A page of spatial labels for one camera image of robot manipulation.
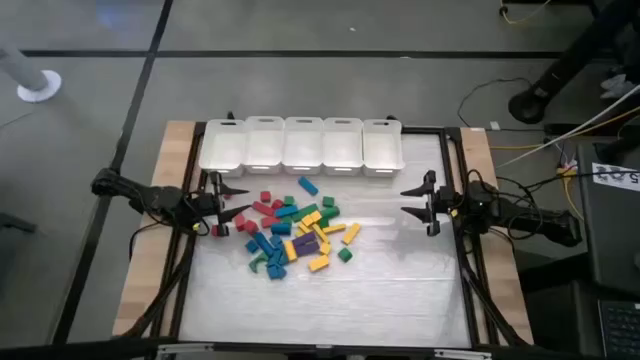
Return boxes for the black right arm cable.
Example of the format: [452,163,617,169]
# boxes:
[467,168,545,236]

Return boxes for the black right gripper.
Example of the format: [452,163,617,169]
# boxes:
[399,169,468,238]

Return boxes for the black floor cable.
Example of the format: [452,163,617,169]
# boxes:
[456,77,532,129]

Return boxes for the white plastic bin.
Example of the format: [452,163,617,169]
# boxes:
[322,117,365,177]
[361,118,405,179]
[243,115,286,176]
[198,118,247,179]
[282,116,325,176]

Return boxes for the long green wooden block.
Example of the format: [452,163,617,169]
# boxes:
[292,203,320,223]

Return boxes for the black computer tower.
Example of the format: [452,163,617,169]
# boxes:
[577,142,640,296]

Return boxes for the black metal table frame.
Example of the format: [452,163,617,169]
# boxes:
[130,119,532,354]

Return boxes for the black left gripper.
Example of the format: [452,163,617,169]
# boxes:
[191,170,252,238]

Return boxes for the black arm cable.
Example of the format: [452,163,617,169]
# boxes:
[467,168,545,236]
[128,219,201,262]

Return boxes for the grey pole with white base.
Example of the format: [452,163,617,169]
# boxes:
[0,45,63,104]

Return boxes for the black stand with round base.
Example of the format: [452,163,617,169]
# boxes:
[507,0,640,125]

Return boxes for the long blue wooden block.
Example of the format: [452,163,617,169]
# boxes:
[298,176,320,197]
[253,232,275,258]

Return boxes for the person's foot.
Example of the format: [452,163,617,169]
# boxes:
[599,73,640,100]

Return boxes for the green arch block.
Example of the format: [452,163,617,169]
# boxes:
[248,252,270,274]

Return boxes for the black keyboard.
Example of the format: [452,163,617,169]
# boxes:
[597,298,640,359]

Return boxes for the wooden table side board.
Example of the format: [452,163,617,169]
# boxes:
[112,119,197,337]
[458,127,535,346]

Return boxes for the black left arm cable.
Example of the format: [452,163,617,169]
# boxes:
[128,219,201,262]

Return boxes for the power strip with plugs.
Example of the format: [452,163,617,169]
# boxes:
[557,159,579,181]

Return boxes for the yellow floor cable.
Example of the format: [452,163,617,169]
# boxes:
[489,106,640,151]
[499,0,552,25]

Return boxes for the white floor cable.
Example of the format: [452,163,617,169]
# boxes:
[497,84,640,169]

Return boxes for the white metal bracket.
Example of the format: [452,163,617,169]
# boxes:
[433,348,494,360]
[156,342,215,360]

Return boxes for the white paper label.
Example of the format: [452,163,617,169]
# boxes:
[592,162,640,193]

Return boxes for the black floor object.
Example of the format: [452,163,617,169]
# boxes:
[0,212,39,235]

